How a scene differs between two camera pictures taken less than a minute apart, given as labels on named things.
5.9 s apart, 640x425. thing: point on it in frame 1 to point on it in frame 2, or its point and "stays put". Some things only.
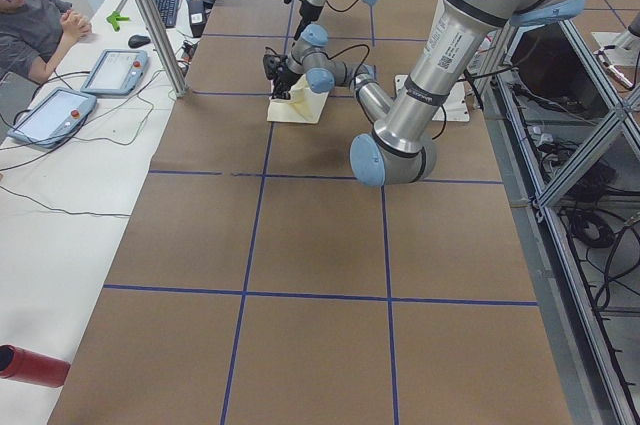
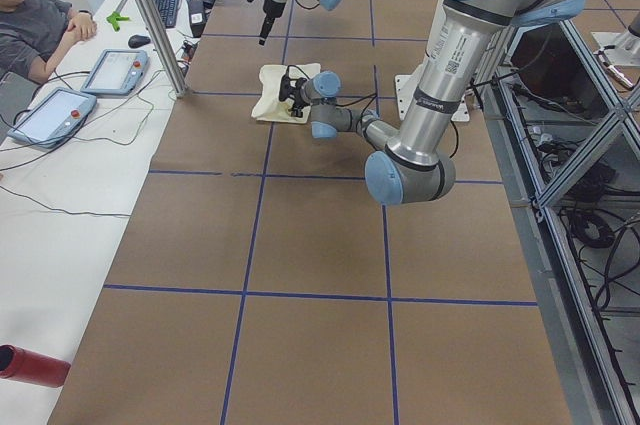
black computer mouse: (138, 40) stays put
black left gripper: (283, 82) to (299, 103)
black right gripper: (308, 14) to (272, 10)
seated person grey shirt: (36, 28) stays put
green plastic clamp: (114, 18) stays put
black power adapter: (196, 10) stays put
